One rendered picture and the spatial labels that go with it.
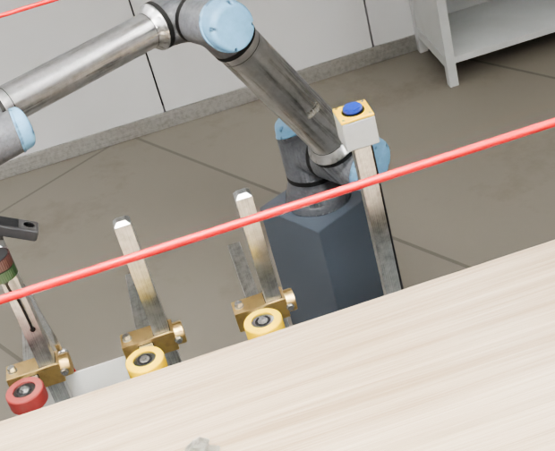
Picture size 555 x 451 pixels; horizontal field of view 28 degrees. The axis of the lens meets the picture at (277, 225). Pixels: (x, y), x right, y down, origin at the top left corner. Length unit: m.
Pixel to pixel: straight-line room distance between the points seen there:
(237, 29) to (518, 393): 1.05
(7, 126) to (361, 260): 1.28
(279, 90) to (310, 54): 2.48
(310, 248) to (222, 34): 0.83
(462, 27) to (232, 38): 2.69
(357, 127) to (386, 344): 0.44
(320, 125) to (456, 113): 1.97
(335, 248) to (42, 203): 2.07
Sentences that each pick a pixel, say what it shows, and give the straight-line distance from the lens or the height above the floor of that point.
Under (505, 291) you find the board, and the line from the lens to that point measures 2.23.
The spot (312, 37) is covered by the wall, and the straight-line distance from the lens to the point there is 5.14.
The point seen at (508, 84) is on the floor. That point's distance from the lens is 4.87.
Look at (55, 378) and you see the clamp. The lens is 2.46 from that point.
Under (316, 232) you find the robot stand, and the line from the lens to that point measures 3.06.
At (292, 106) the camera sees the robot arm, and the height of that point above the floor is 1.05.
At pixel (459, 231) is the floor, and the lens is 4.00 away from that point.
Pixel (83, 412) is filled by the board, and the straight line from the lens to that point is 2.23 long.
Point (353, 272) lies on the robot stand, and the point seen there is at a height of 0.41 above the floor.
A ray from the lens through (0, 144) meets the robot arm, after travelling 2.29.
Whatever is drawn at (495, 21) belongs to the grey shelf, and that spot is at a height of 0.13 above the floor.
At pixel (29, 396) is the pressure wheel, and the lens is 2.32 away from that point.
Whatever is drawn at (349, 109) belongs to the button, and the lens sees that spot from 2.25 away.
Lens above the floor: 2.27
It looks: 32 degrees down
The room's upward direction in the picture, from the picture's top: 16 degrees counter-clockwise
